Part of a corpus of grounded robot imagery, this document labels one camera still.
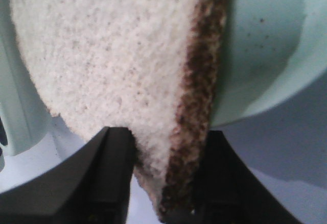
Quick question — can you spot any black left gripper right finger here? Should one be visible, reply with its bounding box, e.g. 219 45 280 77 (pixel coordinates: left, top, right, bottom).
191 130 307 224

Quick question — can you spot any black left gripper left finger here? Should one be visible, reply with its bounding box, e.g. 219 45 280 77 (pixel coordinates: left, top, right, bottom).
1 127 135 223

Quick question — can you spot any white bread slice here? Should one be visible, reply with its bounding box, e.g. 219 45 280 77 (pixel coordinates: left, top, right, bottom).
10 0 229 221

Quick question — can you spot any mint green breakfast maker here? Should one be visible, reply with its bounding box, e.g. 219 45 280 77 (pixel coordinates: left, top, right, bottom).
0 0 56 173

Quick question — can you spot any mint green round plate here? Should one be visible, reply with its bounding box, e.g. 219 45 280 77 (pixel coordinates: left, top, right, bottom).
211 0 326 127

